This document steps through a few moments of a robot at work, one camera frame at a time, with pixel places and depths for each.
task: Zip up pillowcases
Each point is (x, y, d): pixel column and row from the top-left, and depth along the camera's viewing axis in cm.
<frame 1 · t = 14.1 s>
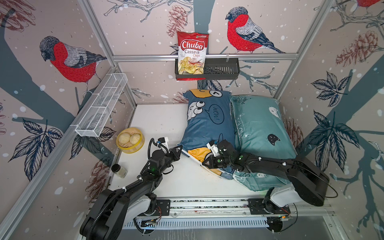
left hand: (185, 144, 83), fingers closed
right hand: (202, 164, 80), fingers closed
blue cartoon pillow: (210, 119, 94), point 15 cm above the table
teal cat pillow: (261, 129, 88), point 16 cm above the table
yellow bowl: (129, 148, 94), point 3 cm above the table
left white bun: (124, 138, 96), point 6 cm above the table
right white bun: (134, 138, 96), point 6 cm above the table
small black-capped jar: (120, 172, 80), point 8 cm above the table

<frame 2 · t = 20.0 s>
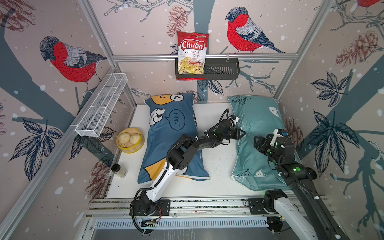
left hand: (249, 132, 89), fingers closed
right hand: (258, 138, 78), fingers open
blue cartoon pillow: (171, 116, 95), point 16 cm above the table
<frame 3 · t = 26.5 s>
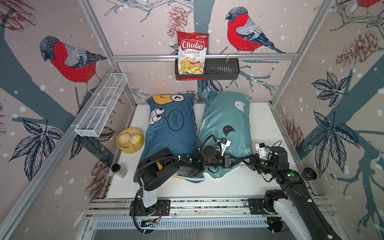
left hand: (243, 161, 72), fingers closed
right hand: (240, 157, 77), fingers closed
teal cat pillow: (225, 122, 91), point 16 cm above the table
the other named things where they were.

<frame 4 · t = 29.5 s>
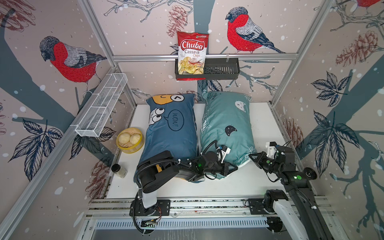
left hand: (240, 169, 74), fingers closed
right hand: (249, 153, 77), fingers closed
the named things where they were.

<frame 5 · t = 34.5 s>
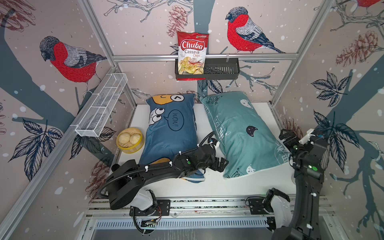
left hand: (224, 158, 77), fingers open
right hand: (285, 133, 75), fingers open
teal cat pillow: (245, 136, 86), point 14 cm above the table
the other named things where they were.

